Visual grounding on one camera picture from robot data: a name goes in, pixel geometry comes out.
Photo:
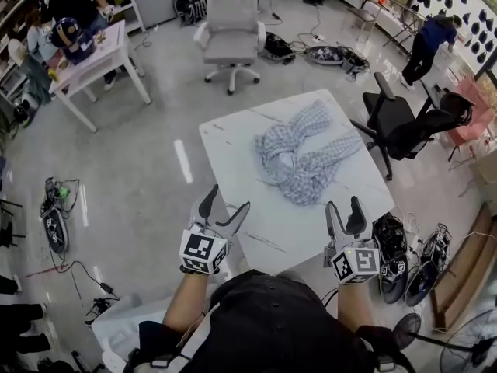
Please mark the blue checked shirt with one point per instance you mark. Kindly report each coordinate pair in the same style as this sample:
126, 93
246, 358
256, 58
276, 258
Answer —
306, 157

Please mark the clear acrylic stool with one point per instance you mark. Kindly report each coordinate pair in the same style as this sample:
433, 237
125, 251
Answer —
359, 25

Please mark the white covered cabinet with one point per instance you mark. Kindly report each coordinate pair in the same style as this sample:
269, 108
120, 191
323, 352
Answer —
128, 317

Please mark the white power strip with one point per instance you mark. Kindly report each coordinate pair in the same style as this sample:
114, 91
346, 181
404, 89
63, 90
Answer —
316, 37

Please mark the green charger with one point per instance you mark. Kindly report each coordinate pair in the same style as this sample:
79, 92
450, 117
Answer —
63, 192

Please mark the pink chair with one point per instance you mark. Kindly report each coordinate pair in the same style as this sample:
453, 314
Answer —
485, 111

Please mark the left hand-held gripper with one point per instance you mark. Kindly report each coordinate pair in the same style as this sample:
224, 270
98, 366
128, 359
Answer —
202, 251

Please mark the person's left forearm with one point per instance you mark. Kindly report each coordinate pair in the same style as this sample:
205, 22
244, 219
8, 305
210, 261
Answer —
186, 301

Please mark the wooden bench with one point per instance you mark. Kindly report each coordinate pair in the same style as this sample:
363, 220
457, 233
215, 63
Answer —
466, 270

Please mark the group of black hanging helmets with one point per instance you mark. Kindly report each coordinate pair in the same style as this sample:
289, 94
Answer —
483, 14

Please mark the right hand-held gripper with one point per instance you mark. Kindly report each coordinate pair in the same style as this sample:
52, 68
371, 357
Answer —
355, 264

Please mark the white office chair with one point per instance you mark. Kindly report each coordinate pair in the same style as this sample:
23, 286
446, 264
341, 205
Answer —
233, 33

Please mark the black office chair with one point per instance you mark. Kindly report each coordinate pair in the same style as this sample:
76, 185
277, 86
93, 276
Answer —
396, 126

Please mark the white side table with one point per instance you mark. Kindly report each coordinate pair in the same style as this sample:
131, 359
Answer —
105, 49

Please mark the black striped backpack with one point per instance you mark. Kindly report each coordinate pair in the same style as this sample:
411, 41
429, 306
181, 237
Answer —
190, 10

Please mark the person's right forearm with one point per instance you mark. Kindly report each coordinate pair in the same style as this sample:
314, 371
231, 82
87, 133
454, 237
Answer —
355, 305

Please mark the person's black shirt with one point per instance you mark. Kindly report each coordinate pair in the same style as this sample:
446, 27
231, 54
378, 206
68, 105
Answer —
279, 325

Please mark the dark blue domed appliance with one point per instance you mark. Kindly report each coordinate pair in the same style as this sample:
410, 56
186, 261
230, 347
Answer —
71, 39

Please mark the black standing fan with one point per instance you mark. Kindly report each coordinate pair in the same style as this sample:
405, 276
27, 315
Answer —
473, 344
407, 330

